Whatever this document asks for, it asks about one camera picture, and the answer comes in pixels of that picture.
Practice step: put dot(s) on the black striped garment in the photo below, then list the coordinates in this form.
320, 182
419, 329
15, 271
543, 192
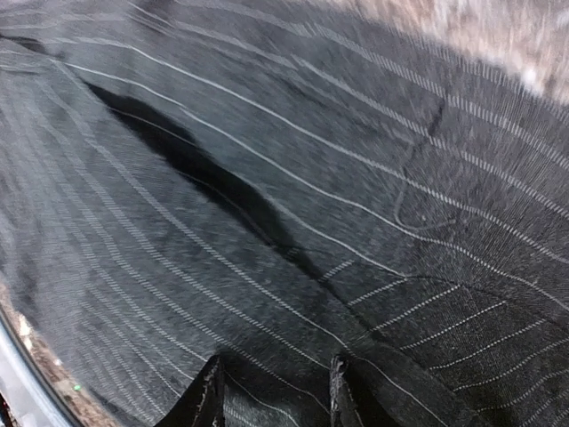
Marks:
281, 182

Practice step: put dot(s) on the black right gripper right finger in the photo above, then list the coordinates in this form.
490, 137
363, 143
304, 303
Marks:
352, 403

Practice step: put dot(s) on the black front rail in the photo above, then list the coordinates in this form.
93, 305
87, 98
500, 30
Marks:
33, 391

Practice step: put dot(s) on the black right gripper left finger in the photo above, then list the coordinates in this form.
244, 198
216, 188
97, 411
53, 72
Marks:
202, 403

